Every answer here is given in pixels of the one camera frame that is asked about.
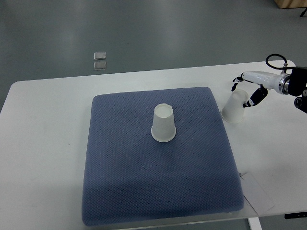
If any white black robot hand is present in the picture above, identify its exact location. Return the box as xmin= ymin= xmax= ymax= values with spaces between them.
xmin=231 ymin=71 xmax=290 ymax=108

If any white paper cup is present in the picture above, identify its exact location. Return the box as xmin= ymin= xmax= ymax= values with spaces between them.
xmin=151 ymin=103 xmax=176 ymax=143
xmin=221 ymin=89 xmax=248 ymax=124

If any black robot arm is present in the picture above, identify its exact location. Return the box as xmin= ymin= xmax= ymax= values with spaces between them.
xmin=265 ymin=54 xmax=307 ymax=113

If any black tripod leg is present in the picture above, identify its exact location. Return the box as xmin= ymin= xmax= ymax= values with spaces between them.
xmin=300 ymin=8 xmax=307 ymax=17

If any wooden box corner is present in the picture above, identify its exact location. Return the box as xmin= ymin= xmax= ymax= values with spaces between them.
xmin=274 ymin=0 xmax=307 ymax=9

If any white paper tag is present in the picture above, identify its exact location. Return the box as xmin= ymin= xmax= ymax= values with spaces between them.
xmin=240 ymin=173 xmax=274 ymax=215

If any black table control panel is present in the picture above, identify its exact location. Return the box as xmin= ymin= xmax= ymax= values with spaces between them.
xmin=284 ymin=212 xmax=307 ymax=219

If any white table leg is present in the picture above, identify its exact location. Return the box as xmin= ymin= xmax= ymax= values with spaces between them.
xmin=248 ymin=218 xmax=262 ymax=230

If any blue textured cushion mat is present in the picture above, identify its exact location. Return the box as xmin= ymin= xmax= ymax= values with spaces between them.
xmin=82 ymin=87 xmax=244 ymax=226

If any upper metal floor plate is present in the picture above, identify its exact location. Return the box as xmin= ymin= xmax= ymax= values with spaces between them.
xmin=94 ymin=51 xmax=106 ymax=60

